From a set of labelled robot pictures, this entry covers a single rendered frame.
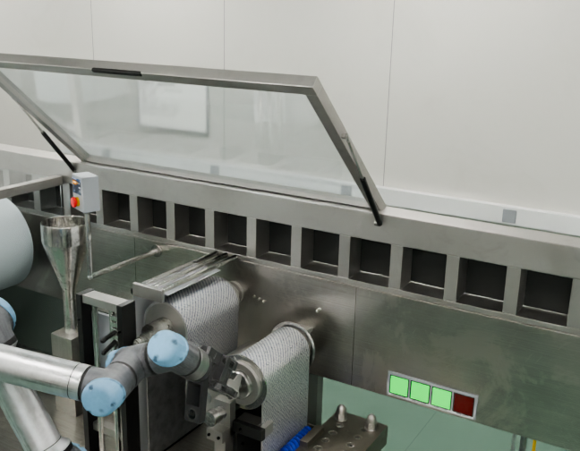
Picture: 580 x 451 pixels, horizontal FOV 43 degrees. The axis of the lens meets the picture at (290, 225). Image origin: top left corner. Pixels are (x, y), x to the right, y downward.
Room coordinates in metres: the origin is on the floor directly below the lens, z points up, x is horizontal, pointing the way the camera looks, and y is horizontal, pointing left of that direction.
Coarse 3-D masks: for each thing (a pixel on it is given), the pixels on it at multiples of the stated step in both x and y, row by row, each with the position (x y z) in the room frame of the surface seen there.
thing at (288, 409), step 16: (288, 384) 1.77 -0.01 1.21; (304, 384) 1.85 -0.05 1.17; (272, 400) 1.70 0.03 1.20; (288, 400) 1.77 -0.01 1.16; (304, 400) 1.85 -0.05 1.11; (272, 416) 1.70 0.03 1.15; (288, 416) 1.77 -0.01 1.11; (304, 416) 1.85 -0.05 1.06; (272, 432) 1.70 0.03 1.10; (288, 432) 1.78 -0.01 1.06; (272, 448) 1.70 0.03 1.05
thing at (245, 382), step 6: (234, 372) 1.68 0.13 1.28; (240, 372) 1.67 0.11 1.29; (228, 378) 1.69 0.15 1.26; (234, 378) 1.68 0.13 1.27; (246, 378) 1.66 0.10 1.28; (240, 384) 1.67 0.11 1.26; (246, 384) 1.66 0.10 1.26; (240, 390) 1.67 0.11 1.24; (246, 390) 1.66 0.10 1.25; (240, 396) 1.67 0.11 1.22; (246, 396) 1.66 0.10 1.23
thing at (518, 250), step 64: (64, 192) 2.46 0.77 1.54; (128, 192) 2.31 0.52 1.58; (192, 192) 2.18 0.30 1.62; (256, 192) 2.06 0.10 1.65; (256, 256) 2.07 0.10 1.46; (320, 256) 2.04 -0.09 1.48; (384, 256) 1.94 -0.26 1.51; (448, 256) 1.77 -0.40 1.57; (512, 256) 1.69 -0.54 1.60; (576, 256) 1.62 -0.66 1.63; (576, 320) 1.61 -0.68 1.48
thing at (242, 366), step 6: (240, 366) 1.68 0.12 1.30; (246, 366) 1.67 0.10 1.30; (246, 372) 1.67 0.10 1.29; (252, 372) 1.66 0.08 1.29; (252, 378) 1.66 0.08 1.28; (258, 378) 1.66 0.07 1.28; (252, 384) 1.66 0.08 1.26; (258, 384) 1.65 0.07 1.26; (252, 390) 1.66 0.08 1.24; (258, 390) 1.65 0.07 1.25; (252, 396) 1.66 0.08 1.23; (258, 396) 1.66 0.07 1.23; (240, 402) 1.68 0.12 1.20; (246, 402) 1.67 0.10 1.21; (252, 402) 1.66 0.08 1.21
